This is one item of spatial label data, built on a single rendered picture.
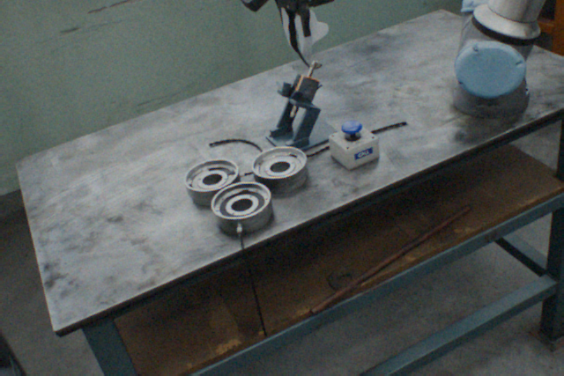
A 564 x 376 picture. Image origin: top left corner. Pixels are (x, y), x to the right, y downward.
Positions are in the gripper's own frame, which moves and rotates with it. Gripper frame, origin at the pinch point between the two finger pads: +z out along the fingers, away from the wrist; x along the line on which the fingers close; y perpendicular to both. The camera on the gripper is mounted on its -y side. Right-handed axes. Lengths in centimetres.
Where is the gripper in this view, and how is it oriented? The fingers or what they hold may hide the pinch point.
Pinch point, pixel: (298, 49)
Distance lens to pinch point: 124.2
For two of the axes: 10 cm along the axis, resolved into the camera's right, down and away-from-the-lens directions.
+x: -4.6, -4.3, 7.8
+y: 8.7, -3.7, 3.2
